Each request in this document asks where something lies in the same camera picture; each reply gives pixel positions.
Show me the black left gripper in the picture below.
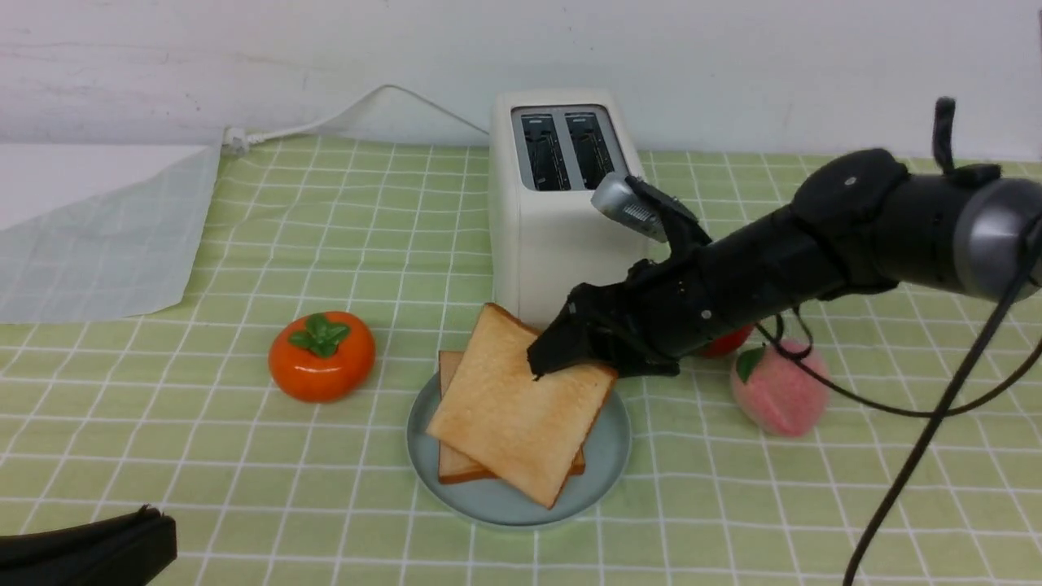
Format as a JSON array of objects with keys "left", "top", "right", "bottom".
[{"left": 1, "top": 505, "right": 177, "bottom": 585}]

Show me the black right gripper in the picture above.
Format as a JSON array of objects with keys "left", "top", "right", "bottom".
[{"left": 528, "top": 179, "right": 847, "bottom": 379}]

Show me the toast slice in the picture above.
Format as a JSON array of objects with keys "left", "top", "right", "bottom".
[
  {"left": 427, "top": 303, "right": 617, "bottom": 509},
  {"left": 436, "top": 350, "right": 588, "bottom": 485}
]

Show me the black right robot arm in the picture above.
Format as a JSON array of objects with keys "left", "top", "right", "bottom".
[{"left": 528, "top": 148, "right": 1040, "bottom": 379}]

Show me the red apple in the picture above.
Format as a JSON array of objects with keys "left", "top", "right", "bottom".
[{"left": 696, "top": 324, "right": 755, "bottom": 359}]

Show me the pink peach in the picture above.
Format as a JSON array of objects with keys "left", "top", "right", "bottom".
[{"left": 730, "top": 345, "right": 830, "bottom": 438}]

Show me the green checkered tablecloth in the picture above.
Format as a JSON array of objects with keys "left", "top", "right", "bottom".
[{"left": 0, "top": 135, "right": 1042, "bottom": 586}]

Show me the light blue plate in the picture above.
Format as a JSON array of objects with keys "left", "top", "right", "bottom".
[{"left": 405, "top": 372, "right": 632, "bottom": 531}]

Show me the white toaster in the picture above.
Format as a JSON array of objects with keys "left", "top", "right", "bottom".
[{"left": 488, "top": 88, "right": 650, "bottom": 329}]

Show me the orange persimmon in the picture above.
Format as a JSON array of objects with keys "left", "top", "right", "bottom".
[{"left": 267, "top": 311, "right": 377, "bottom": 402}]

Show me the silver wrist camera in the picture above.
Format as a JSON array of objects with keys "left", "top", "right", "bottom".
[{"left": 590, "top": 172, "right": 667, "bottom": 243}]

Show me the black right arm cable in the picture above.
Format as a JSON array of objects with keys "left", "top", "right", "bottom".
[{"left": 753, "top": 96, "right": 1042, "bottom": 586}]

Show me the white power cord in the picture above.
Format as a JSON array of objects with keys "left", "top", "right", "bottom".
[{"left": 220, "top": 84, "right": 491, "bottom": 155}]

